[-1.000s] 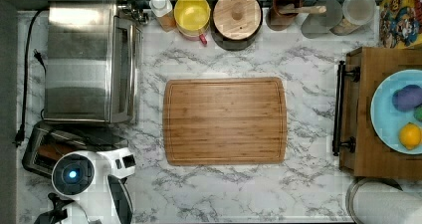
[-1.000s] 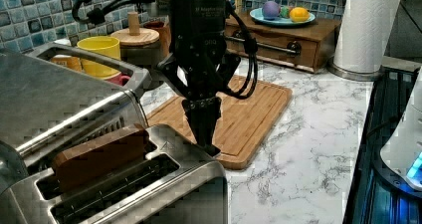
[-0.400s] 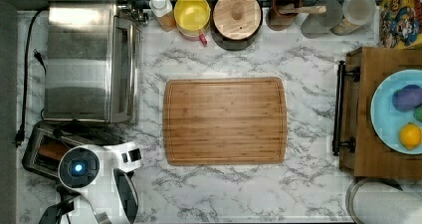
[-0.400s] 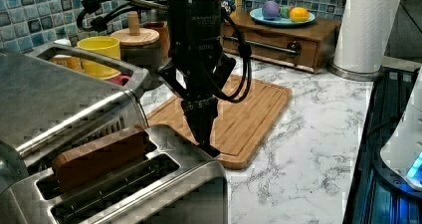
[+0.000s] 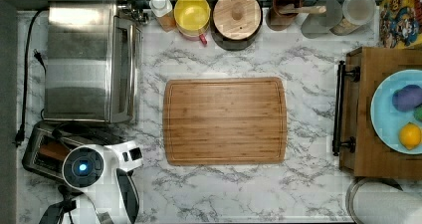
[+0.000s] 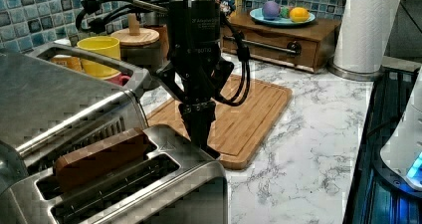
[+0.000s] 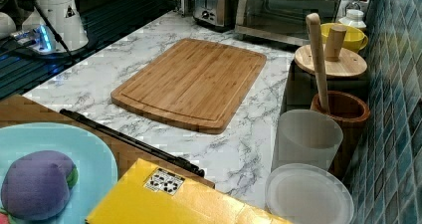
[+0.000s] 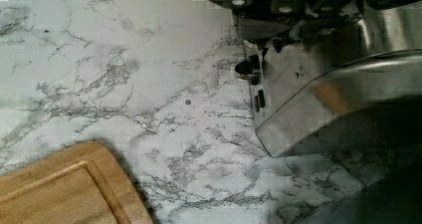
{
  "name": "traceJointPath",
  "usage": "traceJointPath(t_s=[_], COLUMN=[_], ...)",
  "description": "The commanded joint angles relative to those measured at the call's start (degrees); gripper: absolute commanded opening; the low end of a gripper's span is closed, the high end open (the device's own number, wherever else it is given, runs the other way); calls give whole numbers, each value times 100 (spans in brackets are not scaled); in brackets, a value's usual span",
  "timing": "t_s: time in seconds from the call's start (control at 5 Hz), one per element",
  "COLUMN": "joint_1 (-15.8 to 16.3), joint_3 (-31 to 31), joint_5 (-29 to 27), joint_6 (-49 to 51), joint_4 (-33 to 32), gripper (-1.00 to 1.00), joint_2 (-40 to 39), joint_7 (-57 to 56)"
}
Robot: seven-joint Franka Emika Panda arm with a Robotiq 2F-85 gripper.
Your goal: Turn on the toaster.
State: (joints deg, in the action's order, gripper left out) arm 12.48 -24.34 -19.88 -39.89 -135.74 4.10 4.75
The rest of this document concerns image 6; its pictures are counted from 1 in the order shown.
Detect dark metal canister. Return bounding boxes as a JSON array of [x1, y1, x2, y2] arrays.
[[120, 41, 163, 71]]

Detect yellow ceramic mug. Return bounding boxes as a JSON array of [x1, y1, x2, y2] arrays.
[[76, 36, 121, 79]]

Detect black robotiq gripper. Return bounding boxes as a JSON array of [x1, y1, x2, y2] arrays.
[[156, 1, 221, 159]]

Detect wooden drawer box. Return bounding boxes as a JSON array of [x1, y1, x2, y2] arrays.
[[229, 14, 340, 73]]

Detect stainless toaster oven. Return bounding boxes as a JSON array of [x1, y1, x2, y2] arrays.
[[0, 42, 154, 195]]

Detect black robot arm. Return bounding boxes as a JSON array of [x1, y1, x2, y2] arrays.
[[156, 0, 234, 158]]

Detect purple toy eggplant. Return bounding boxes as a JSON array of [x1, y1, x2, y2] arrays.
[[262, 1, 281, 20]]

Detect black drawer handle bar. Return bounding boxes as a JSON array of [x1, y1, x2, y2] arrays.
[[222, 36, 302, 56]]

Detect round wooden canister lid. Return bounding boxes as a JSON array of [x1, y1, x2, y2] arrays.
[[111, 14, 159, 46]]

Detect bamboo cutting board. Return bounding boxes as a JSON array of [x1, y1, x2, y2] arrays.
[[145, 80, 292, 170]]

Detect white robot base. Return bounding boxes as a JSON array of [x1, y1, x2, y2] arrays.
[[380, 72, 422, 191]]

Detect red mug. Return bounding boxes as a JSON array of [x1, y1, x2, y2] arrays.
[[105, 73, 130, 86]]

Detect yellow toy lemon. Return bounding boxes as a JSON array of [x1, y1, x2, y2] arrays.
[[289, 7, 310, 23]]

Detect light blue plate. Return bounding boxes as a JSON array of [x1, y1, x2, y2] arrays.
[[249, 8, 316, 27]]

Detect orange mug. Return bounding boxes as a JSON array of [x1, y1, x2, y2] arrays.
[[51, 55, 83, 72]]

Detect wooden toy bread slice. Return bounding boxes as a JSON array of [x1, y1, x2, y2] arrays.
[[54, 127, 151, 192]]

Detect silver two-slot toaster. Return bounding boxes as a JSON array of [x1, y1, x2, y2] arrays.
[[1, 124, 228, 224]]

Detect green toy fruit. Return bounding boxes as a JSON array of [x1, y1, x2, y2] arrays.
[[280, 6, 291, 19]]

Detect white paper towel roll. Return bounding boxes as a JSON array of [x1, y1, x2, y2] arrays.
[[327, 0, 400, 82]]

